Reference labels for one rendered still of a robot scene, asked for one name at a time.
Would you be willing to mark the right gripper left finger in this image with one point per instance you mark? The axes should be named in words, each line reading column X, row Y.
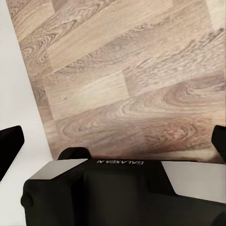
column 11, row 142

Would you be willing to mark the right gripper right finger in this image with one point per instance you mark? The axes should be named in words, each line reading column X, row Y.
column 218, row 139

